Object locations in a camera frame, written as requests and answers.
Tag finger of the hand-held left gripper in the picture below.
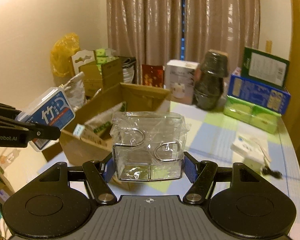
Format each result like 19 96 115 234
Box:
0 121 61 148
0 100 22 125

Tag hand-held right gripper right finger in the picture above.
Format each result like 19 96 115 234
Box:
182 152 265 205

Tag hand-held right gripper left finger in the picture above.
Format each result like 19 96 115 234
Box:
36 154 118 205

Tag blue white floss box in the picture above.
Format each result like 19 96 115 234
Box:
15 87 76 153

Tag cardboard box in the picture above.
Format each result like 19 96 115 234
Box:
43 82 172 171

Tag white green long box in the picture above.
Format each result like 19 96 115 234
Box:
83 102 127 142

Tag clear wire rack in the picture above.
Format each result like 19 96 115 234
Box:
111 111 192 182

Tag white medicine box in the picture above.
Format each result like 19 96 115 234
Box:
231 134 267 157

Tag checked cloth-covered desktop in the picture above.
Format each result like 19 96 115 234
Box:
37 101 300 205

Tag crinkled silver plastic bag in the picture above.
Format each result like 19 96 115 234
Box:
58 71 88 111

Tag white cube adapter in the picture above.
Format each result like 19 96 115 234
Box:
243 155 266 172

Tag yellow plastic bag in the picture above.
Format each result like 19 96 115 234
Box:
50 32 81 78

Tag green tissue pack bundle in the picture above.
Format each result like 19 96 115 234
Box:
223 95 285 134

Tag brown cardboard boxes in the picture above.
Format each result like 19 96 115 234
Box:
80 57 123 98

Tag white appliance box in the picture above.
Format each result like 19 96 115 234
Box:
164 60 200 106

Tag black stacked pots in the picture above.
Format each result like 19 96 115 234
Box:
193 50 230 111

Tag small green tissue packs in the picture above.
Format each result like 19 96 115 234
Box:
93 48 116 66

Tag red gift box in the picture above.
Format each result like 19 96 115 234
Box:
141 64 165 89

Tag striped bag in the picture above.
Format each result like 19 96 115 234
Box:
121 57 137 83

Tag dark green box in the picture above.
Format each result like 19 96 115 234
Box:
240 46 290 90

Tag beige curtain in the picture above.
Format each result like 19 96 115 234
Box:
106 0 261 71

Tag black cable plug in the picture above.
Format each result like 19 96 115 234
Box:
261 166 283 179

